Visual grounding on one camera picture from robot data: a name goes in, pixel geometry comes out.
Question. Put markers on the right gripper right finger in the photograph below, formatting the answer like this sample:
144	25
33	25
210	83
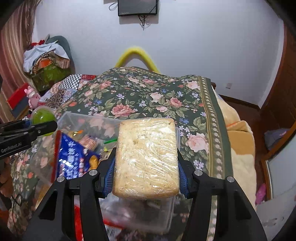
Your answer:
236	217

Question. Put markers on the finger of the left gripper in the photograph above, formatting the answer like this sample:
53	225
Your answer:
40	129

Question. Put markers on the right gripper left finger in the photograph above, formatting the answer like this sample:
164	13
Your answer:
54	217

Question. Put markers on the green jelly cup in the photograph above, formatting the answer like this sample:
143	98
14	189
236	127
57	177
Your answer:
42	114

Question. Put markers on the blue snack bag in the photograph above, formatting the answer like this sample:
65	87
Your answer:
72	159

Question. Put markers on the tan biscuit block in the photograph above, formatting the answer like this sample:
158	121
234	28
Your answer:
146	160

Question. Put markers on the pink rabbit toy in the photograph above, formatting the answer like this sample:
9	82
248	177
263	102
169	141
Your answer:
33	97

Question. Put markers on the red box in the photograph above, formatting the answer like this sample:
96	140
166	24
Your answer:
17	96

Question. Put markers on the white wardrobe sliding door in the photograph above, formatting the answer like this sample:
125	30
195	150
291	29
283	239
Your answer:
275	212

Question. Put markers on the patchwork quilt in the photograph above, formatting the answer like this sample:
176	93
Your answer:
63	90

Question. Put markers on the clear plastic storage box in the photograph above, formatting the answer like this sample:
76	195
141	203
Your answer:
96	137

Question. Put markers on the red snack bag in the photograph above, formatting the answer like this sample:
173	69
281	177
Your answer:
91	226

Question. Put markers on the pile of clothes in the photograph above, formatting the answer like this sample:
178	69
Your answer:
48	62

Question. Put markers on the beige blanket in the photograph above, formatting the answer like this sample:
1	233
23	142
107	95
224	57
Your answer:
242	149

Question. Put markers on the striped brown curtain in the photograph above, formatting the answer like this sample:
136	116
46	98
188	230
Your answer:
16	36

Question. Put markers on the brown wooden door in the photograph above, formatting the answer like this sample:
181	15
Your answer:
278	110

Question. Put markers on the small black wall monitor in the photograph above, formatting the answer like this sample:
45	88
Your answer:
137	7

